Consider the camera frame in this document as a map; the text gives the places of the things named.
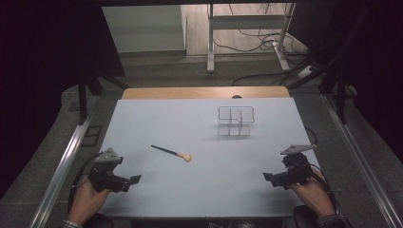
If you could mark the clear acrylic organizer box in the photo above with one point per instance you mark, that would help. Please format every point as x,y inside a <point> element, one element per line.
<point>236,122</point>

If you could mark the white board table cover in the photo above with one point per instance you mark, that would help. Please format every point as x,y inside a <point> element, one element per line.
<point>206,177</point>

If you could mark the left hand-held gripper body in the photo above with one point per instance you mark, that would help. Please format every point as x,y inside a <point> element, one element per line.
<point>106,180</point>

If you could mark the person's left hand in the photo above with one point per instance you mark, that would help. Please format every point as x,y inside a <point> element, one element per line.
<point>84,202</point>

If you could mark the person's right hand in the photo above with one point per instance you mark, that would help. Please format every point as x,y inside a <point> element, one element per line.
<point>313,196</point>

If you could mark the black metal stand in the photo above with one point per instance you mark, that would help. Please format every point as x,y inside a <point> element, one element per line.
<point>341,95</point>
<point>83,98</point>

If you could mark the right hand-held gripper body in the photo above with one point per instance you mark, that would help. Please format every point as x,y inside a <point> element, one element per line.
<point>296,172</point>

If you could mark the dark rounded object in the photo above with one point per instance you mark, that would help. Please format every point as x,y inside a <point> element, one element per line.
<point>304,218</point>

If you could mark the dark curtain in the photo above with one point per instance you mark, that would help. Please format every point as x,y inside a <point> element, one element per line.
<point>380,63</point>
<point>47,63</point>

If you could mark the aluminium rail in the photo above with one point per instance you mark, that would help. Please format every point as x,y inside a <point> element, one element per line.
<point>358,158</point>
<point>68,158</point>

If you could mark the black floor frame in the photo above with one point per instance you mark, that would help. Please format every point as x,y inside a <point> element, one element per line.
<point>92,135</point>

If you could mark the white metal table frame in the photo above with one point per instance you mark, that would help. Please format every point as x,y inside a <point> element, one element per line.
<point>247,22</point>

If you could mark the white power strip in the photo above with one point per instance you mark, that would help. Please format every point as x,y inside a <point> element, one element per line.
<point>305,72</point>

